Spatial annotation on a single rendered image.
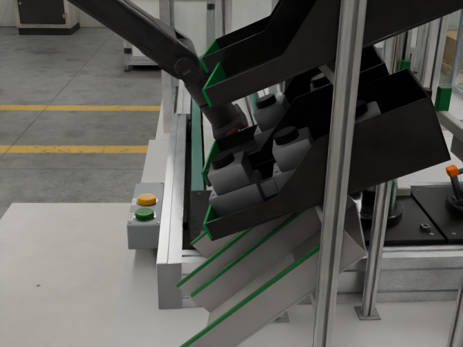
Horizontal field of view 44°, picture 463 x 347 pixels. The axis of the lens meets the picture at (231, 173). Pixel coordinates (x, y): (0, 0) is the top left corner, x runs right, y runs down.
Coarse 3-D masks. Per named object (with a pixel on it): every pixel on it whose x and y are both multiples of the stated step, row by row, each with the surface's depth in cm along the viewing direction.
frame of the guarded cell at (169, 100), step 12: (168, 0) 181; (168, 12) 182; (168, 24) 184; (456, 60) 246; (456, 72) 248; (168, 84) 192; (444, 84) 251; (168, 96) 193; (168, 108) 195; (168, 120) 197
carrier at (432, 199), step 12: (420, 192) 131; (432, 192) 131; (444, 192) 132; (420, 204) 126; (432, 204) 126; (444, 204) 126; (456, 204) 121; (432, 216) 121; (444, 216) 121; (456, 216) 121; (444, 228) 116; (456, 228) 116; (456, 240) 112
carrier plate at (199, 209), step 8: (192, 192) 130; (200, 192) 130; (208, 192) 130; (192, 200) 126; (200, 200) 126; (208, 200) 126; (192, 208) 123; (200, 208) 123; (192, 216) 119; (200, 216) 119; (192, 224) 116; (200, 224) 116; (192, 232) 113; (192, 240) 110; (192, 248) 109
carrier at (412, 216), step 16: (368, 192) 119; (400, 192) 129; (368, 208) 119; (400, 208) 120; (416, 208) 124; (368, 224) 116; (400, 224) 117; (416, 224) 117; (432, 224) 117; (368, 240) 111; (384, 240) 111; (400, 240) 112; (416, 240) 112; (432, 240) 112
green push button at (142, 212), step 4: (144, 208) 122; (148, 208) 122; (136, 212) 120; (140, 212) 120; (144, 212) 120; (148, 212) 120; (152, 212) 120; (136, 216) 120; (140, 216) 119; (144, 216) 119; (148, 216) 119; (152, 216) 120
